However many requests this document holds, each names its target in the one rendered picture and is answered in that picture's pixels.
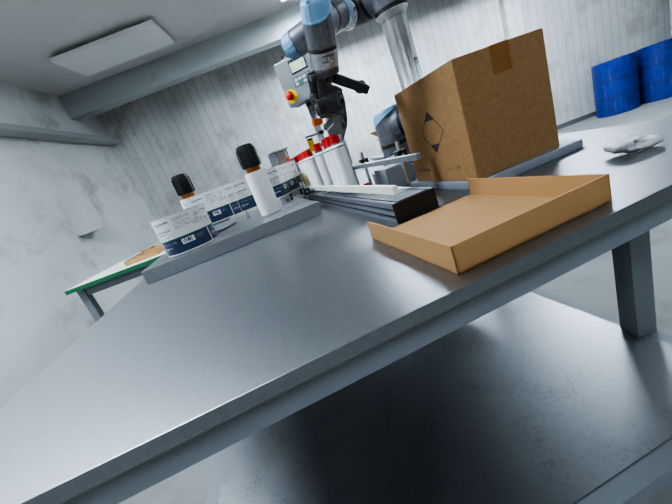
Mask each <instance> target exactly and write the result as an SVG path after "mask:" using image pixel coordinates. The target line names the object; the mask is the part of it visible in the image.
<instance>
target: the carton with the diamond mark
mask: <svg viewBox="0 0 672 504"><path fill-rule="evenodd" d="M394 97H395V101H396V104H397V108H398V111H399V115H400V118H401V122H402V126H403V129H404V133H405V136H406V140H407V144H408V147H409V151H410V154H414V153H419V152H420V154H421V159H419V160H415V161H413V165H414V169H415V172H416V176H417V179H418V181H468V180H467V179H468V178H485V177H488V176H490V175H493V174H495V173H497V172H500V171H502V170H505V169H507V168H509V167H512V166H514V165H516V164H519V163H521V162H524V161H526V160H528V159H531V158H533V157H536V156H538V155H540V154H543V153H545V152H547V151H550V150H552V149H555V148H557V147H559V146H560V144H559V137H558V130H557V124H556V117H555V110H554V103H553V96H552V90H551V83H550V76H549V69H548V62H547V56H546V49H545V42H544V35H543V29H542V28H539V29H536V30H533V31H531V32H528V33H525V34H522V35H519V36H516V37H513V38H511V39H506V40H504V41H501V42H498V43H495V44H492V45H489V46H487V47H485V48H482V49H479V50H476V51H474V52H471V53H468V54H465V55H462V56H459V57H456V58H454V59H451V60H449V61H448V62H446V63H445V64H443V65H441V66H440V67H438V68H437V69H435V70H434V71H432V72H430V73H429V74H427V75H426V76H424V77H422V78H421V79H419V80H418V81H416V82H415V83H413V84H411V85H410V86H408V87H407V88H405V89H404V90H402V91H400V92H399V93H397V94H396V95H394Z"/></svg>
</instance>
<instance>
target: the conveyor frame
mask: <svg viewBox="0 0 672 504"><path fill-rule="evenodd" d="M397 188H429V190H427V191H425V192H422V193H420V194H418V195H415V196H413V197H410V198H408V199H406V200H403V201H401V202H399V203H395V202H386V201H377V200H369V199H360V198H351V197H342V196H333V195H324V194H315V193H311V194H309V195H310V198H311V200H312V201H316V202H318V203H319V204H320V205H324V206H328V207H332V208H336V209H340V210H344V211H348V212H352V213H356V214H360V215H364V216H367V217H371V218H375V219H379V220H383V221H387V222H391V223H395V224H400V223H402V222H405V221H407V220H409V219H411V218H414V217H416V216H418V215H421V214H423V213H425V212H428V211H430V210H432V209H434V208H437V207H439V204H438V200H437V197H436V193H435V189H434V188H433V187H397Z"/></svg>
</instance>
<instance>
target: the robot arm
mask: <svg viewBox="0 0 672 504"><path fill-rule="evenodd" d="M407 6H408V2H407V0H301V2H300V9H301V21H299V22H298V23H297V24H296V25H294V26H293V27H292V28H291V29H288V30H287V32H286V33H285V34H284V35H283V36H282V38H281V44H282V48H283V50H284V52H285V54H286V55H287V56H288V57H289V58H290V59H292V60H298V59H299V58H301V57H304V55H305V54H307V53H309V58H310V63H311V68H312V69H313V71H311V72H308V73H307V78H308V83H309V88H310V94H309V96H310V100H311V105H312V110H313V112H314V111H315V113H316V114H317V115H318V116H319V117H320V119H324V118H328V121H327V122H326V123H325V124H324V125H323V129H324V130H325V131H327V133H328V134H329V135H337V134H338V135H339V138H340V140H341V141H342V140H343V139H344V136H345V133H346V129H347V111H346V102H345V98H344V95H343V93H342V88H340V87H339V86H342V87H346V88H349V89H352V90H355V91H356V92H357V93H358V94H363V93H364V94H368V92H369V89H370V85H368V84H366V82H365V81H364V80H355V79H352V78H349V77H347V76H344V75H341V74H338V72H339V65H338V64H339V60H338V52H337V45H336V37H335V35H337V34H339V33H340V32H342V31H349V30H351V29H353V28H355V27H358V26H360V25H362V24H365V23H367V22H369V21H371V20H372V19H374V18H375V20H376V22H377V23H380V24H381V25H382V27H383V30H384V34H385V37H386V40H387V43H388V47H389V50H390V53H391V56H392V60H393V63H394V66H395V70H396V73H397V76H398V79H399V83H400V86H401V89H402V90H404V89H405V88H407V87H408V86H410V85H411V84H413V83H415V82H416V81H418V80H419V79H421V78H422V77H423V73H422V70H421V66H420V63H419V59H418V55H417V52H416V48H415V45H414V41H413V38H412V34H411V31H410V27H409V24H408V20H407V16H406V13H405V11H406V8H407ZM332 83H334V84H332ZM335 84H336V85H335ZM337 85H339V86H337ZM313 106H314V107H313ZM373 122H374V125H375V129H376V132H377V135H378V138H379V141H380V144H381V147H382V150H383V159H387V158H389V157H392V156H394V155H393V152H395V151H397V149H396V145H395V142H396V141H399V143H400V147H401V149H404V148H405V149H406V151H407V154H408V155H409V154H410V151H409V147H408V144H407V140H406V136H405V133H404V129H403V126H402V122H401V118H400V115H399V111H398V108H397V104H393V105H391V106H390V107H388V108H386V109H384V110H382V111H381V112H379V113H378V114H377V115H375V116H374V118H373Z"/></svg>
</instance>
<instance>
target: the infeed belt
mask: <svg viewBox="0 0 672 504"><path fill-rule="evenodd" d="M427 190H429V188H398V192H399V194H396V195H384V194H368V193H349V194H345V193H343V194H340V193H337V192H336V191H333V192H330V193H327V191H316V192H314V191H310V192H311V193H315V194H324V195H333V196H342V197H351V198H360V199H369V200H377V201H386V202H395V203H399V202H401V201H403V200H406V199H408V198H410V197H413V196H415V195H418V194H420V193H422V192H425V191H427Z"/></svg>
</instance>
